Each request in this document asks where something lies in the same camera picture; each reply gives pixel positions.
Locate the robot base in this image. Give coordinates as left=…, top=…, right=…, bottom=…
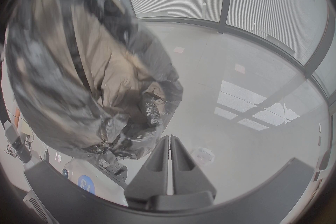
left=63, top=159, right=129, bottom=205

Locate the black plastic bag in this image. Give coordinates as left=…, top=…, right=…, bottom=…
left=4, top=0, right=184, bottom=163

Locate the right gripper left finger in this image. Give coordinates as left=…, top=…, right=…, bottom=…
left=124, top=135, right=170, bottom=201

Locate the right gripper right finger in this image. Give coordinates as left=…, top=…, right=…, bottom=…
left=171, top=136, right=217, bottom=201

